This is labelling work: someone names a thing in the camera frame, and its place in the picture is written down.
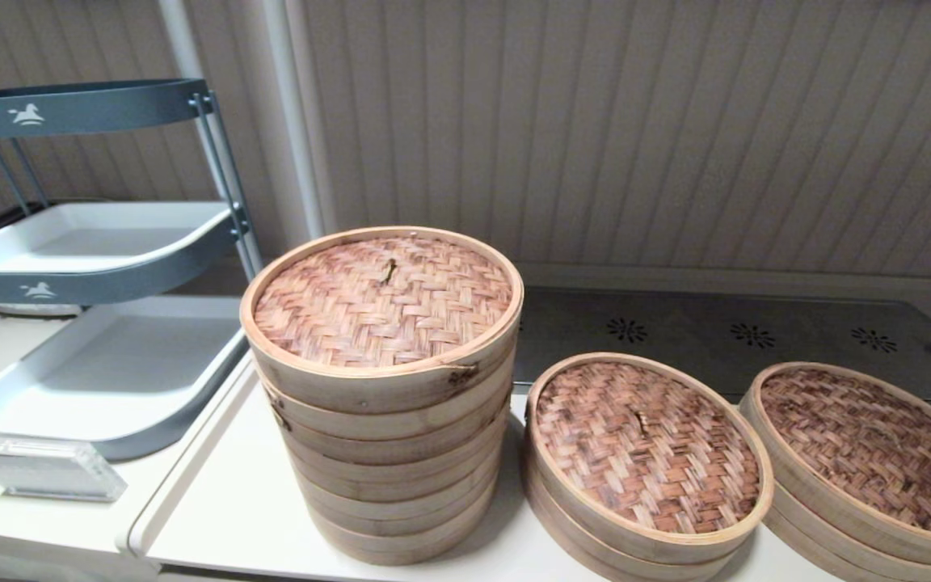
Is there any large woven bamboo steamer lid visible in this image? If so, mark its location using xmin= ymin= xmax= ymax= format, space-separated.
xmin=239 ymin=226 xmax=524 ymax=415

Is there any large bamboo steamer basket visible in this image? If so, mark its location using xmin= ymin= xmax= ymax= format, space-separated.
xmin=278 ymin=404 xmax=511 ymax=486
xmin=304 ymin=469 xmax=503 ymax=538
xmin=312 ymin=493 xmax=499 ymax=567
xmin=292 ymin=441 xmax=507 ymax=510
xmin=259 ymin=368 xmax=515 ymax=444

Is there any dark-rimmed open bamboo steamer basket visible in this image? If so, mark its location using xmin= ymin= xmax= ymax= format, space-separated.
xmin=524 ymin=453 xmax=757 ymax=579

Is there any light bamboo steamer basket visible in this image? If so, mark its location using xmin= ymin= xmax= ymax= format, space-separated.
xmin=526 ymin=477 xmax=733 ymax=582
xmin=760 ymin=485 xmax=931 ymax=582

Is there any dark woven bamboo steamer lid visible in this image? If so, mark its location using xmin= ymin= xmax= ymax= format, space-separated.
xmin=739 ymin=361 xmax=931 ymax=567

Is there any big white rack tray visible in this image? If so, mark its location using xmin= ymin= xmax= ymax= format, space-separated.
xmin=0 ymin=297 xmax=248 ymax=444

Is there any small white rack tray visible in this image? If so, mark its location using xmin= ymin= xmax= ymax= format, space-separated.
xmin=0 ymin=202 xmax=232 ymax=276

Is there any thin white pipe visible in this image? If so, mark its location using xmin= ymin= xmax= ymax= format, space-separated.
xmin=157 ymin=0 xmax=208 ymax=90

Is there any dark blue tiered rack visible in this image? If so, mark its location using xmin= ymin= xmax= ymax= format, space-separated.
xmin=0 ymin=78 xmax=264 ymax=463

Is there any white round appliance base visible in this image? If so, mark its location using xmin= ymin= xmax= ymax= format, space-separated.
xmin=0 ymin=301 xmax=82 ymax=318

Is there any clear acrylic sign holder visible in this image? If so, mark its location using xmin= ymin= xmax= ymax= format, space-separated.
xmin=0 ymin=436 xmax=127 ymax=504

